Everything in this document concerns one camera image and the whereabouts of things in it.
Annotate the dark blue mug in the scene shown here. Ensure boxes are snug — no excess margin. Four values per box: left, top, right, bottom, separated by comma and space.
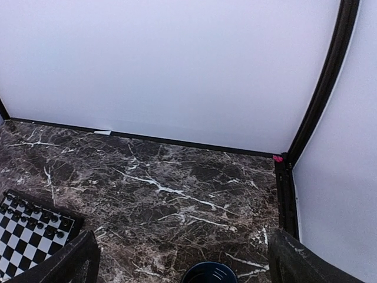
180, 261, 239, 283

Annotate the black frame post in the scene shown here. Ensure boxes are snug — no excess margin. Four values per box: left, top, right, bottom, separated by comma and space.
0, 100, 11, 120
273, 0, 360, 240

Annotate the left black frame post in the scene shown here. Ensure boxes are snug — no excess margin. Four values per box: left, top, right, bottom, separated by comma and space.
0, 100, 11, 120

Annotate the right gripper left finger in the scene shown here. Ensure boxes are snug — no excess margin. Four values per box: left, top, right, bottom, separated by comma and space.
1, 231, 100, 282

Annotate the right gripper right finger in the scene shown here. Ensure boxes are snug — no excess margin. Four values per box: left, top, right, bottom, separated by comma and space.
268, 229, 361, 283

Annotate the right black frame post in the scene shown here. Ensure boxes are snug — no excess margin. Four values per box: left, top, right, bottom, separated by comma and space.
273, 0, 360, 240

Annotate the black grey chessboard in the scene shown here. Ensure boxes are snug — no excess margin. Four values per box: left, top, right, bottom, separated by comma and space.
1, 190, 84, 282

